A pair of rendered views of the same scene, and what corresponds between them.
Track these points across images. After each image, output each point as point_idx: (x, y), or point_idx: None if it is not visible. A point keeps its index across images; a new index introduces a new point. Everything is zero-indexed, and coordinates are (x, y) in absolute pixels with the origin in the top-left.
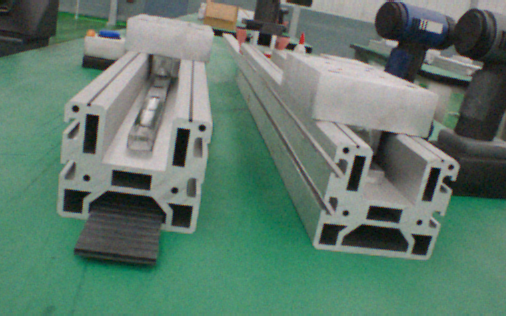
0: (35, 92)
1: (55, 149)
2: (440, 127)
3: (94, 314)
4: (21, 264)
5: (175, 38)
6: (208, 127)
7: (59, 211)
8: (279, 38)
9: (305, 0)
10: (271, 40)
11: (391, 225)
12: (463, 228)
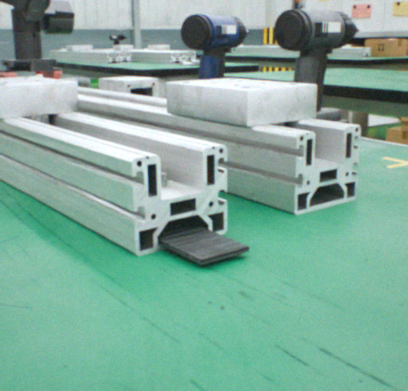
0: None
1: (29, 224)
2: None
3: (264, 284)
4: (179, 284)
5: (44, 95)
6: (225, 149)
7: (137, 252)
8: (49, 72)
9: (66, 27)
10: None
11: (333, 181)
12: None
